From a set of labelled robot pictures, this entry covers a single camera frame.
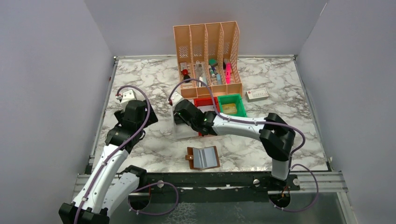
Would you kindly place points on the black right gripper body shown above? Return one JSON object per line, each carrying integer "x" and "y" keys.
{"x": 184, "y": 109}

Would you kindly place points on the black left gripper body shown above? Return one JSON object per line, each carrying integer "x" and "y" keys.
{"x": 136, "y": 109}

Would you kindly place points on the white plastic bin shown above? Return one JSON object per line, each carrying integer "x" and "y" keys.
{"x": 180, "y": 129}

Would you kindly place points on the red plastic bin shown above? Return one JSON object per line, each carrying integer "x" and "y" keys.
{"x": 206, "y": 101}

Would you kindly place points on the green plastic bin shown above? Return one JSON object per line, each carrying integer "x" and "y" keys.
{"x": 234, "y": 98}

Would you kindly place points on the brown leather card holder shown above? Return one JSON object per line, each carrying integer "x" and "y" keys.
{"x": 202, "y": 158}

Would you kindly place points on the peach plastic file organizer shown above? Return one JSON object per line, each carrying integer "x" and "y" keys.
{"x": 195, "y": 45}

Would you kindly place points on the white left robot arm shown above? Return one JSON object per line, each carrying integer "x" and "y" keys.
{"x": 90, "y": 206}

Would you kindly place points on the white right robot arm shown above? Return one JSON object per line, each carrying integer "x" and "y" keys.
{"x": 275, "y": 135}

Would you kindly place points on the silver VIP card stack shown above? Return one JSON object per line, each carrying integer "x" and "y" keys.
{"x": 206, "y": 108}

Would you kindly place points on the gold credit card stack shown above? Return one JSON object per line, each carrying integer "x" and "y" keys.
{"x": 229, "y": 108}

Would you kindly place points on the black round object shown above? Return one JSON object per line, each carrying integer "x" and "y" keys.
{"x": 186, "y": 79}

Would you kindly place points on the teal eraser block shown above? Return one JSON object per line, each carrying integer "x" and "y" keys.
{"x": 213, "y": 62}

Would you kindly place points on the pink marker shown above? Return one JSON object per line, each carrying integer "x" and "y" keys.
{"x": 228, "y": 72}

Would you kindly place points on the small white label box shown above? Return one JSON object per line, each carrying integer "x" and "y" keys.
{"x": 256, "y": 95}

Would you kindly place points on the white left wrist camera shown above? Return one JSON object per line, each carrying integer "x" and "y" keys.
{"x": 126, "y": 96}

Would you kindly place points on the black metal base rail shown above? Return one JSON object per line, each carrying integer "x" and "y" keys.
{"x": 211, "y": 187}

